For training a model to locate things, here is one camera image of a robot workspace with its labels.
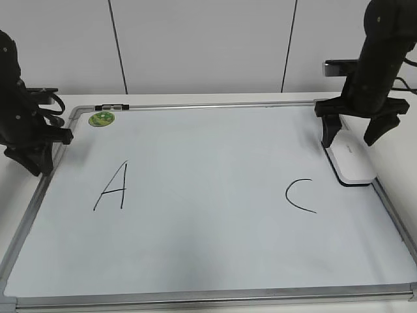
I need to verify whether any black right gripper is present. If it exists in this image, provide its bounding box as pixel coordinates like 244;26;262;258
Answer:
314;74;410;147

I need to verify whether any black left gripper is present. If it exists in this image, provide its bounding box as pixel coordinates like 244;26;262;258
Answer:
1;107;72;177

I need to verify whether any white rectangular board eraser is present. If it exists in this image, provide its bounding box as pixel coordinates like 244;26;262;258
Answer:
323;130;377;187

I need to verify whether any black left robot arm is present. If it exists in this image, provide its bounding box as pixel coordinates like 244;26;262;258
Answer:
1;31;74;177

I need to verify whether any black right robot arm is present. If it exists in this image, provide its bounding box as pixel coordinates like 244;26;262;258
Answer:
314;0;416;148

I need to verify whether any green round magnet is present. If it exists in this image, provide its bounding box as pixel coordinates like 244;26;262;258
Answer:
88;112;115;127

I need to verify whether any black marker clip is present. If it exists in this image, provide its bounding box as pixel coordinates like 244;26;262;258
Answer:
94;104;130;112

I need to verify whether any aluminium framed whiteboard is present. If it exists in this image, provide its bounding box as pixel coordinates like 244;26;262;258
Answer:
1;100;416;312

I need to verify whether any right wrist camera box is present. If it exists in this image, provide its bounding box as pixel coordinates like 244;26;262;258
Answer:
323;59;358;77

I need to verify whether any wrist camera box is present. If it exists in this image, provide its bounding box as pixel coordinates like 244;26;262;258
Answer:
323;59;358;77
27;88;58;105

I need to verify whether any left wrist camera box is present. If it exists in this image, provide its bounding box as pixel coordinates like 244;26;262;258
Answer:
27;88;58;105

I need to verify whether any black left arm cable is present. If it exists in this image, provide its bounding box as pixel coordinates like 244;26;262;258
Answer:
37;93;66;127

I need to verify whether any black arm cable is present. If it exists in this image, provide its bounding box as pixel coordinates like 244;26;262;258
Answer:
37;93;66;127
390;53;417;96

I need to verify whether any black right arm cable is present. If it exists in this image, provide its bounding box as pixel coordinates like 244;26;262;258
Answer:
390;53;417;96

